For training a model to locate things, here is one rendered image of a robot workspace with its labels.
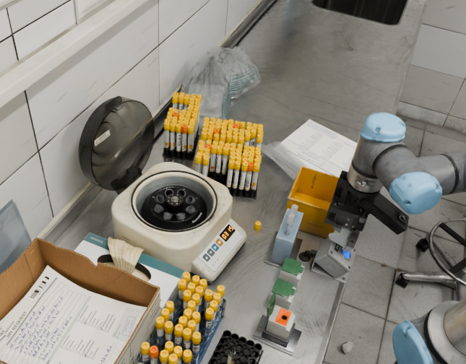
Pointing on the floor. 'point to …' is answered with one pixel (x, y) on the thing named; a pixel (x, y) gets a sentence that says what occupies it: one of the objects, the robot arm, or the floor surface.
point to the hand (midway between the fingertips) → (350, 248)
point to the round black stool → (455, 271)
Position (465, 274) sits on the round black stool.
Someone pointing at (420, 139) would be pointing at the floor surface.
